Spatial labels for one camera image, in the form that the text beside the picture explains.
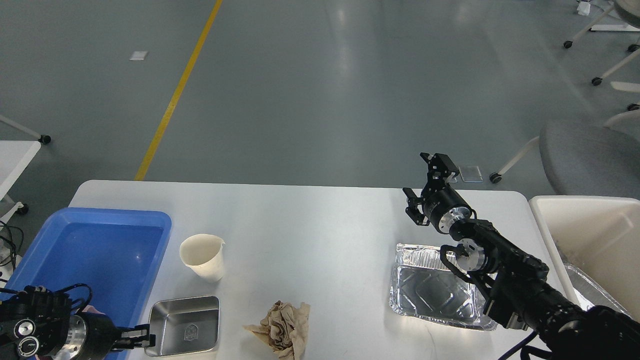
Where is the blue plastic tray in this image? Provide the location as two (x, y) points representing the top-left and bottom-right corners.
(6, 207), (172, 328)

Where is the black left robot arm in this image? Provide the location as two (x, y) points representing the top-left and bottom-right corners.
(0, 283), (156, 360)

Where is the white chair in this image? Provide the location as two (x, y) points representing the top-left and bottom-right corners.
(0, 115), (51, 145)
(562, 0), (639, 112)

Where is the beige plastic bin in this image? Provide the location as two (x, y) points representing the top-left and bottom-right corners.
(529, 195), (640, 321)

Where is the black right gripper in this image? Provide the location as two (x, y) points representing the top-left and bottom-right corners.
(402, 152), (474, 235)

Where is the crumpled brown paper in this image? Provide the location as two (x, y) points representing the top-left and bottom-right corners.
(242, 300), (311, 360)

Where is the steel square tray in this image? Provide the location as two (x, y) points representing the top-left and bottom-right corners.
(145, 295), (221, 358)

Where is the white chair left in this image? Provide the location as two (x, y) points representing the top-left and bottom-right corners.
(0, 115), (51, 145)

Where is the foil tray in bin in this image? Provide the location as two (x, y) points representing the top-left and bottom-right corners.
(563, 262), (631, 316)

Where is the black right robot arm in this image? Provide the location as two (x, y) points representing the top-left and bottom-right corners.
(402, 152), (640, 360)

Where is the white side table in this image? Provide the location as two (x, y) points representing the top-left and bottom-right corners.
(0, 140), (41, 223)

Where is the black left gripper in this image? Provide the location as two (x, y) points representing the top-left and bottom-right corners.
(51, 312), (156, 360)

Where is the white chair top right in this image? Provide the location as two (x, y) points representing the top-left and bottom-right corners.
(562, 0), (639, 112)

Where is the aluminium foil tray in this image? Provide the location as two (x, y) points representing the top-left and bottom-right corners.
(389, 243), (498, 331)

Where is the grey office chair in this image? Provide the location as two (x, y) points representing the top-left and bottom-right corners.
(489, 110), (640, 199)

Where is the white floor tag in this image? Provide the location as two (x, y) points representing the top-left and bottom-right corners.
(129, 50), (149, 62)

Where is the white paper cup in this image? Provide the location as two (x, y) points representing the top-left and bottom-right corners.
(179, 234), (226, 283)

